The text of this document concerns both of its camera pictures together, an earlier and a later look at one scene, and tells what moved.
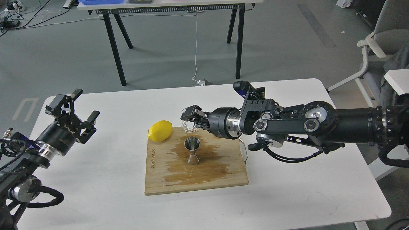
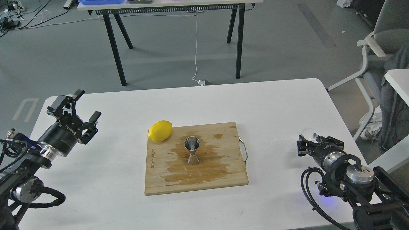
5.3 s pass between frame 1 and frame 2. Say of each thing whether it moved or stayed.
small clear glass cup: moved
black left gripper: stayed
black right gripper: moved
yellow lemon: stayed
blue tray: stayed
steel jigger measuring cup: stayed
